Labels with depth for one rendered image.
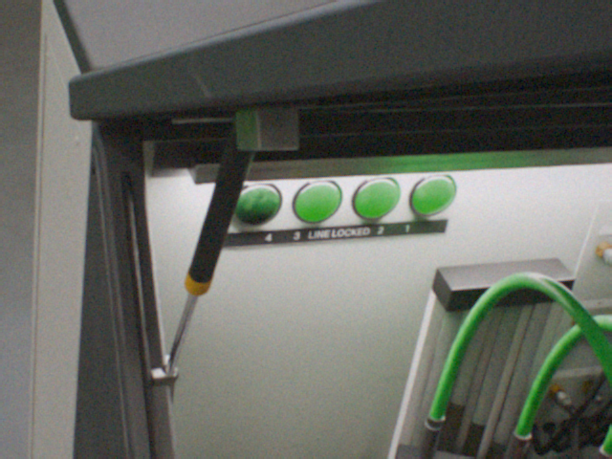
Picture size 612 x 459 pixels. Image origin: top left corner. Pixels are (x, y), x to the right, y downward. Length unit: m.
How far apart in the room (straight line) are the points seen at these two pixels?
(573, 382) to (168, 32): 0.64
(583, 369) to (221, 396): 0.44
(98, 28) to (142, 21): 0.05
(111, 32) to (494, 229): 0.43
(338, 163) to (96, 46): 0.24
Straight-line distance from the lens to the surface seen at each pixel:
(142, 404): 1.01
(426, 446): 1.28
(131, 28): 1.14
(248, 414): 1.29
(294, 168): 1.07
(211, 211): 0.78
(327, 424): 1.34
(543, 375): 1.22
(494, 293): 1.12
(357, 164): 1.10
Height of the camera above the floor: 1.97
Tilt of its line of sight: 33 degrees down
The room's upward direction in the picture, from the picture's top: 10 degrees clockwise
